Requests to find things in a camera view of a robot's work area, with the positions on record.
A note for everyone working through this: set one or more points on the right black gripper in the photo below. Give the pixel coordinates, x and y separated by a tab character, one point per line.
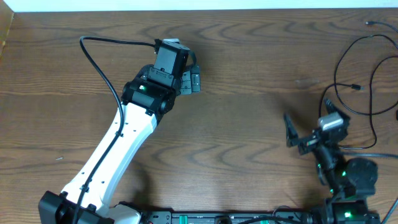
307	143

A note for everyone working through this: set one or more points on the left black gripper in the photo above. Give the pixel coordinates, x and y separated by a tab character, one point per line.
193	81

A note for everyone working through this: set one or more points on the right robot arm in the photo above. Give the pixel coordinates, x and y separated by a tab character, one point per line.
351	181

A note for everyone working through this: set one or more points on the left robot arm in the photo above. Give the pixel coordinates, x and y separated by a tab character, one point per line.
143	103

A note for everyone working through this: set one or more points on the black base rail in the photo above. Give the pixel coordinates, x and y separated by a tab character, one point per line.
217	217

